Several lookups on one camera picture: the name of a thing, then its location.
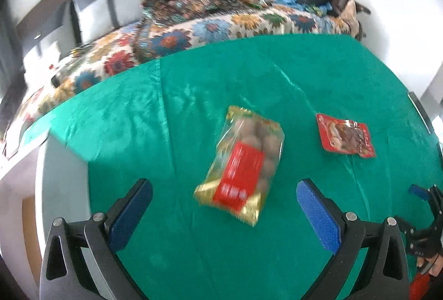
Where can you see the green table cloth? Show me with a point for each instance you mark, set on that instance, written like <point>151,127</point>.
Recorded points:
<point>193,85</point>

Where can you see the dark patterned blanket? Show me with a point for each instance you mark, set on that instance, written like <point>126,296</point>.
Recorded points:
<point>180,5</point>

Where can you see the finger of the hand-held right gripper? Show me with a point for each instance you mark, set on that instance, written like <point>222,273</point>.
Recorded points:
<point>420,191</point>
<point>406,225</point>

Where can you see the white cardboard box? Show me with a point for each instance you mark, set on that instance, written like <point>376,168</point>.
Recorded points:
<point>62,189</point>

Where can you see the red label meatball packet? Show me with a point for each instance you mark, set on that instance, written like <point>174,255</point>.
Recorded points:
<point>242,165</point>

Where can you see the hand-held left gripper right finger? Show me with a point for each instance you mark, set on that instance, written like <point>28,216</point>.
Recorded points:
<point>316,210</point>

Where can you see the person's right hand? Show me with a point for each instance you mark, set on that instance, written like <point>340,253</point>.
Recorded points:
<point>432,269</point>

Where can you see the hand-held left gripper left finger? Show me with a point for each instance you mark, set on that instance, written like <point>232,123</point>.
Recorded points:
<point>129,213</point>

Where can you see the red meat snack packet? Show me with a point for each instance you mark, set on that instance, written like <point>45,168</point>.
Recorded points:
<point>346,135</point>

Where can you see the floral bedspread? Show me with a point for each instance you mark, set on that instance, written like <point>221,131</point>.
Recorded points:
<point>214,26</point>

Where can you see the brown wooden chair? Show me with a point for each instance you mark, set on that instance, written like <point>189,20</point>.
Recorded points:
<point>349,9</point>

